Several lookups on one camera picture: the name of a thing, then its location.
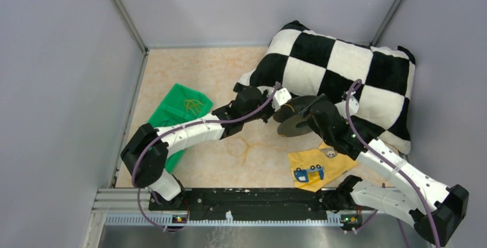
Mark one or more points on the green compartment tray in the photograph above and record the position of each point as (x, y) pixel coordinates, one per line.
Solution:
(180, 105)

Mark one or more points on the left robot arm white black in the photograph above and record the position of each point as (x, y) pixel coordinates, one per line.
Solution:
(149, 149)

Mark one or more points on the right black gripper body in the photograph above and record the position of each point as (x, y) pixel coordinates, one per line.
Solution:
(326, 136)

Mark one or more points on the yellow cloth with car print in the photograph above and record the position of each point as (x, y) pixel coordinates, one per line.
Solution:
(313, 169)

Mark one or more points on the black white checkered pillow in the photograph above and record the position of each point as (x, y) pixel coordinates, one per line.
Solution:
(308, 63)

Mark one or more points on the black cable spool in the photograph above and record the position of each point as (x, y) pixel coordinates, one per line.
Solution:
(294, 119)

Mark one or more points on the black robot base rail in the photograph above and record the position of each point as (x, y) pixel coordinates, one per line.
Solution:
(258, 204)

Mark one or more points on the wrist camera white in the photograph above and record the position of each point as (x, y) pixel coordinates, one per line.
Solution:
(353, 105)
(280, 98)

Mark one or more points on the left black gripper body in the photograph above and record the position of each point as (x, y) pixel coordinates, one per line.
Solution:
(264, 115)

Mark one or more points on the white slotted cable duct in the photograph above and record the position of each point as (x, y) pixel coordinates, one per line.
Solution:
(134, 219)

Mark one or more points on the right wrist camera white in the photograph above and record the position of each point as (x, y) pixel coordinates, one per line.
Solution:
(353, 105)

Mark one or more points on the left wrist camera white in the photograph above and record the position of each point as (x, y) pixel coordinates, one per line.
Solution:
(280, 98)

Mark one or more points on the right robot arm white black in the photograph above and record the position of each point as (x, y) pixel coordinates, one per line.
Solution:
(433, 209)

